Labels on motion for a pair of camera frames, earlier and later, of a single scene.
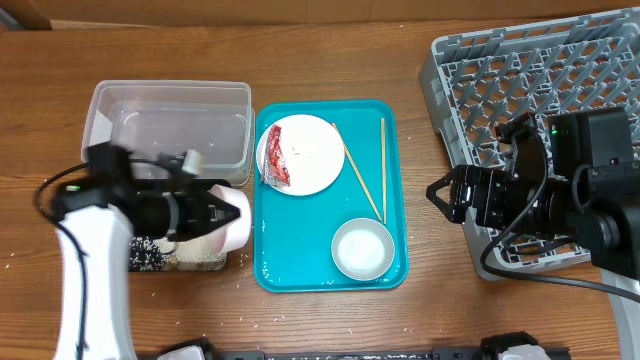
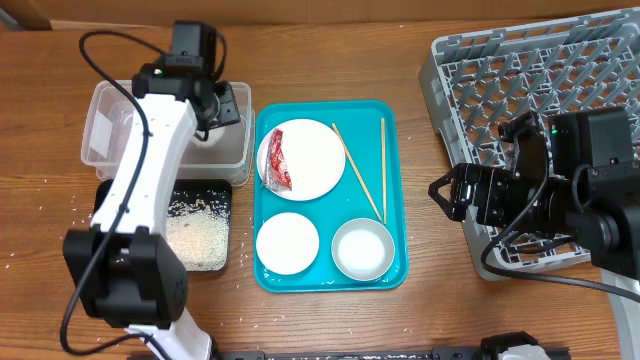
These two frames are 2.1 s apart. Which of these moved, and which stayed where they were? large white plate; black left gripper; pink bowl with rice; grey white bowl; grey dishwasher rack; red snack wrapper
Moved: black left gripper; pink bowl with rice
Stayed: red snack wrapper; grey white bowl; grey dishwasher rack; large white plate
